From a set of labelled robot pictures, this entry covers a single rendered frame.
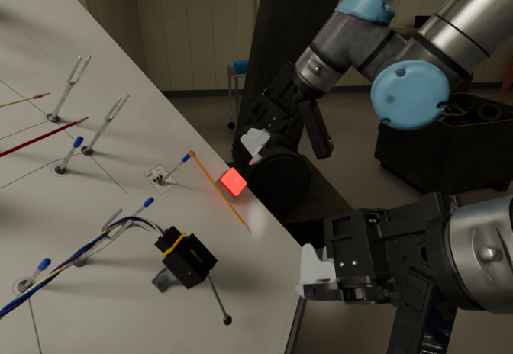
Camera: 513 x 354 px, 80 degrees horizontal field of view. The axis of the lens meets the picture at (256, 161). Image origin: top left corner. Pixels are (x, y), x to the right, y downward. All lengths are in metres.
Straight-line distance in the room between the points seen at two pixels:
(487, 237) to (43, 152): 0.53
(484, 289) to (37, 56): 0.68
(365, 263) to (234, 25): 5.41
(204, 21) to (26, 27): 4.96
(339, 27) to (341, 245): 0.32
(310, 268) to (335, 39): 0.33
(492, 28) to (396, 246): 0.23
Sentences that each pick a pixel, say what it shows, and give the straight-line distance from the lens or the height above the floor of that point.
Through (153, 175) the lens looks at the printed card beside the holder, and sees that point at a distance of 0.60.
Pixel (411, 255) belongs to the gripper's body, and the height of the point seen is 1.25.
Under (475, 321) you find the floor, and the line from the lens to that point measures 2.09.
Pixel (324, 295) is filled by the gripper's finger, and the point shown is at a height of 1.19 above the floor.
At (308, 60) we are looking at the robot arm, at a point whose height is 1.36.
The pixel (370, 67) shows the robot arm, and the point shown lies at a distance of 0.51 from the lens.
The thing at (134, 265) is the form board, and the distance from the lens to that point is 0.51.
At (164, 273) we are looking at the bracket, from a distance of 0.51.
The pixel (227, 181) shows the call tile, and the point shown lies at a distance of 0.66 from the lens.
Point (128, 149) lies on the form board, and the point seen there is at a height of 1.20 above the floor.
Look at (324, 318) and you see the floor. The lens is 1.81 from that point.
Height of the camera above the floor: 1.43
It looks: 27 degrees down
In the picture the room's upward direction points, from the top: straight up
